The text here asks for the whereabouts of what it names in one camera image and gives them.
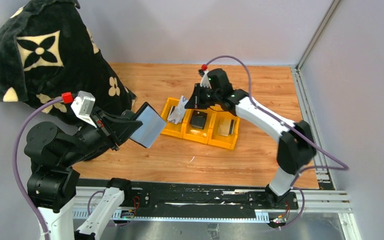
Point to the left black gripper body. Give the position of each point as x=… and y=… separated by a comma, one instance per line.
x=100, y=124

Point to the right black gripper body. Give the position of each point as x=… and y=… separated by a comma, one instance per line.
x=206, y=97

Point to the white credit card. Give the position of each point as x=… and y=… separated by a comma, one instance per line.
x=180, y=109

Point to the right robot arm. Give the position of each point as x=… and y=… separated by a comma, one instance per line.
x=295, y=148

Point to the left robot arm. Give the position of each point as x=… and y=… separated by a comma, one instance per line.
x=51, y=187

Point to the beige cards in right bin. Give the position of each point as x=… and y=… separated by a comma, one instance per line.
x=225, y=127

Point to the black wallet in middle bin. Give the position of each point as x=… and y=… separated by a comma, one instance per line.
x=198, y=119

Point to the yellow three-compartment bin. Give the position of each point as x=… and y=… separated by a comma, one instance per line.
x=212, y=127

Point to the black floral blanket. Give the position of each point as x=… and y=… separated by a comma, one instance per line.
x=47, y=50

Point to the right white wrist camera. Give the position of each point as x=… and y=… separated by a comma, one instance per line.
x=205, y=80

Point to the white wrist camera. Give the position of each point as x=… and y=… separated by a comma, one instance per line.
x=82, y=107
x=205, y=80

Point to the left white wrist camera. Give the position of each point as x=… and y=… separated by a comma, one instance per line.
x=82, y=107

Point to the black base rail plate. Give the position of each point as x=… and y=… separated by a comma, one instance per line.
x=201, y=201

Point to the aluminium frame post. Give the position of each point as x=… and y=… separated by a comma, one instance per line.
x=329, y=14

